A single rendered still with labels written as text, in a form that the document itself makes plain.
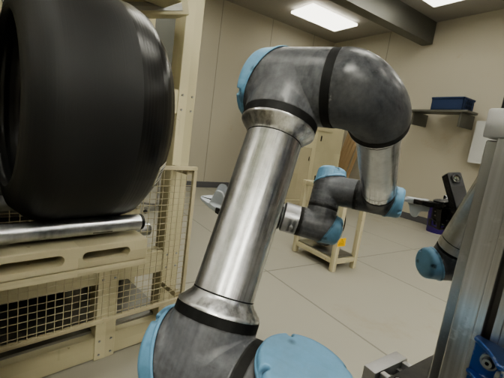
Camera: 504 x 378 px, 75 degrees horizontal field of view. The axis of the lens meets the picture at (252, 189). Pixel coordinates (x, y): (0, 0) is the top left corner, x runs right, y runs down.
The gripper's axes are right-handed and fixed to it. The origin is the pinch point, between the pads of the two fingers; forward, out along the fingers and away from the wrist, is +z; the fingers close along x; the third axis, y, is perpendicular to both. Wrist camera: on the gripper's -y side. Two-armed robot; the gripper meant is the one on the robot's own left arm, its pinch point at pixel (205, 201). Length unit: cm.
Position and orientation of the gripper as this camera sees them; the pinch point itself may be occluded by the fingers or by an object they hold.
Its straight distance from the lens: 87.2
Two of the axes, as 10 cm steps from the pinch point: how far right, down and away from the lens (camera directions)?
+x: -1.7, 4.6, -8.7
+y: 2.2, -8.4, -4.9
